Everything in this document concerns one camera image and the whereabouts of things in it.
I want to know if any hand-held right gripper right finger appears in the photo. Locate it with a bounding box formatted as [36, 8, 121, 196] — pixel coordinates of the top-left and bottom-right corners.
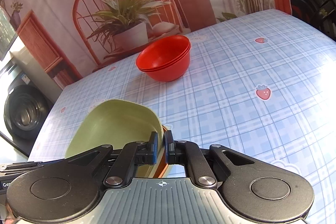
[164, 130, 256, 185]

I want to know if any black cable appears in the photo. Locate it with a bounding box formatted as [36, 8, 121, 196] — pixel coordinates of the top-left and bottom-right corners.
[0, 131, 30, 159]

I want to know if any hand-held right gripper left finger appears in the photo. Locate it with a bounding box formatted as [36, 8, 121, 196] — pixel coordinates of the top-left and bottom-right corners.
[66, 132, 158, 186]

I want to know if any window with dark frame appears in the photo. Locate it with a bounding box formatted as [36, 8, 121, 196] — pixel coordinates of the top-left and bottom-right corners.
[0, 7, 19, 62]

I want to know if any washing machine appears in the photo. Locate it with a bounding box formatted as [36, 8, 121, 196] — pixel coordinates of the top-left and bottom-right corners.
[0, 36, 64, 159]

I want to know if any orange plate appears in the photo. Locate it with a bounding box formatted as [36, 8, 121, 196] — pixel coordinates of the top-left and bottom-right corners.
[157, 124, 172, 178]

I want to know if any red bowl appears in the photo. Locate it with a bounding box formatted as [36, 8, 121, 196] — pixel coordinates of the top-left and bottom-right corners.
[140, 49, 192, 82]
[135, 35, 190, 73]
[138, 43, 191, 75]

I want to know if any plaid strawberry tablecloth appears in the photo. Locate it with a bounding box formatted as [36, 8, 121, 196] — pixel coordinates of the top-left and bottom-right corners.
[28, 8, 336, 224]

